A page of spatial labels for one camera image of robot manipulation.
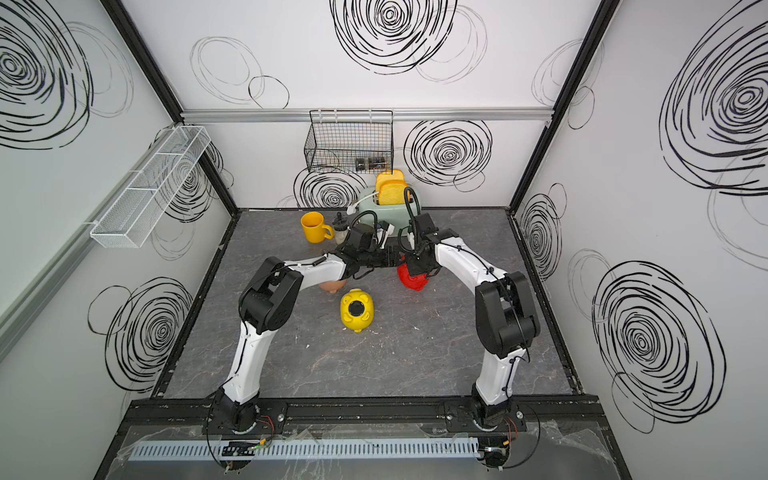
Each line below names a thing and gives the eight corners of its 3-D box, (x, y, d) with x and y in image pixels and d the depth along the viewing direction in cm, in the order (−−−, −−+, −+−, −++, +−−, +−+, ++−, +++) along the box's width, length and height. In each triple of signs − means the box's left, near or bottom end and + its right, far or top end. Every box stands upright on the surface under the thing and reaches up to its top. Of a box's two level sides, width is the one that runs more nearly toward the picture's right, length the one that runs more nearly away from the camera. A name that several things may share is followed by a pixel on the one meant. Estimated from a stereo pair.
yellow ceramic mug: (304, 244, 111) (298, 226, 104) (308, 229, 116) (302, 211, 109) (332, 244, 111) (328, 226, 104) (335, 229, 116) (331, 211, 109)
